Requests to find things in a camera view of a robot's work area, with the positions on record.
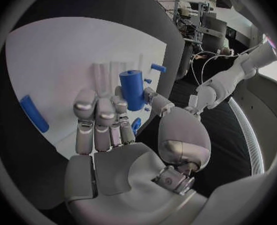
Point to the white task board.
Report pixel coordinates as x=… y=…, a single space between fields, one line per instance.
x=65 y=60

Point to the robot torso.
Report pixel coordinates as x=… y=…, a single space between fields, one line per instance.
x=260 y=101

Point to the blue long cylinder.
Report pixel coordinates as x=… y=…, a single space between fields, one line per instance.
x=34 y=113

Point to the blue short cylinder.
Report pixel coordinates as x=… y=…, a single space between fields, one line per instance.
x=132 y=90

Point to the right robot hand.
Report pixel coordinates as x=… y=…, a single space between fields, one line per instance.
x=119 y=172

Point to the small blue peg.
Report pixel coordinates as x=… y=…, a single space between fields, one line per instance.
x=147 y=109
x=148 y=80

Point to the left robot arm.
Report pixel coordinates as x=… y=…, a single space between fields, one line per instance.
x=225 y=82

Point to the metal frame rack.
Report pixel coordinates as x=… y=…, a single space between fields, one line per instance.
x=199 y=18

